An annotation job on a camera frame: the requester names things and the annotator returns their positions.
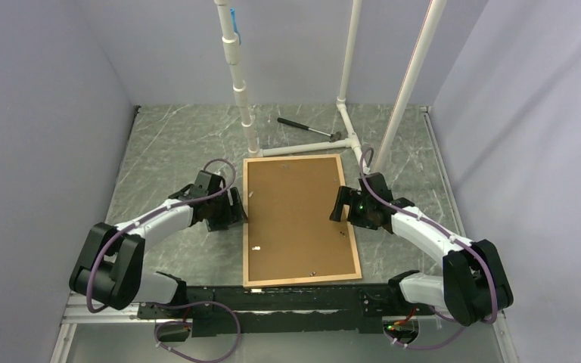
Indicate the black handled hammer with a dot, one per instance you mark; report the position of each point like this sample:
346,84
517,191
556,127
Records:
331,136

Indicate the wooden picture frame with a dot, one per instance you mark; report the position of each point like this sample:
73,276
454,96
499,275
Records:
353,240

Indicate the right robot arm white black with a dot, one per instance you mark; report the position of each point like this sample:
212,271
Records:
473,285

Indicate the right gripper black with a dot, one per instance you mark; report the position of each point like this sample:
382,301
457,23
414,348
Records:
346,196

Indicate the blue clip on pipe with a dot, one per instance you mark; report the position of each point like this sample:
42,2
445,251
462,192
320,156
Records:
235,26

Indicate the aluminium extrusion rail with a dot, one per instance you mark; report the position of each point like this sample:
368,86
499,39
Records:
220,310

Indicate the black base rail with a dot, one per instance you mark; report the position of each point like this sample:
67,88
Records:
214,310

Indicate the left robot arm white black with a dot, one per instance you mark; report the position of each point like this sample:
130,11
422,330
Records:
140,240

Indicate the white PVC pipe stand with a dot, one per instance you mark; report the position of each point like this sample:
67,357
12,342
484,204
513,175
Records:
231,46

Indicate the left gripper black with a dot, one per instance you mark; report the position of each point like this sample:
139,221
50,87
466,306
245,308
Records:
234,213

